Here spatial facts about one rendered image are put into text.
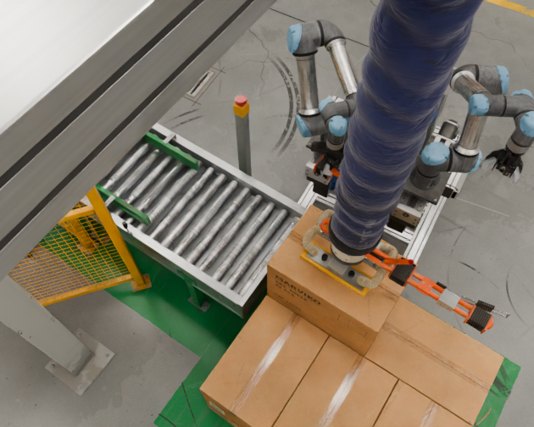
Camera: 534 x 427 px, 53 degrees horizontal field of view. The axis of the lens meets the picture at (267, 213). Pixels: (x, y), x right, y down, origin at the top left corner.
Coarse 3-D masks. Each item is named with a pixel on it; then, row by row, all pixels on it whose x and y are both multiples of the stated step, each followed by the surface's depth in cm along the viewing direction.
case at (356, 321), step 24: (312, 216) 267; (288, 240) 261; (312, 240) 261; (288, 264) 254; (360, 264) 254; (288, 288) 263; (312, 288) 248; (336, 288) 248; (384, 288) 248; (312, 312) 269; (336, 312) 249; (360, 312) 243; (384, 312) 243; (336, 336) 276; (360, 336) 255
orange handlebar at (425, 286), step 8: (336, 176) 251; (320, 224) 237; (328, 224) 238; (328, 232) 235; (376, 248) 231; (368, 256) 229; (384, 256) 229; (384, 264) 227; (416, 272) 226; (424, 280) 223; (432, 280) 223; (424, 288) 222; (440, 288) 222; (432, 296) 221; (464, 304) 219; (456, 312) 218; (464, 312) 217; (488, 328) 214
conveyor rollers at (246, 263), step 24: (144, 144) 338; (120, 168) 329; (144, 168) 330; (120, 192) 321; (168, 192) 321; (192, 192) 321; (240, 192) 322; (120, 216) 315; (168, 216) 312; (192, 216) 314; (240, 216) 313; (264, 216) 313; (168, 240) 305; (192, 240) 307; (240, 240) 305; (264, 240) 305; (240, 264) 298; (264, 264) 297
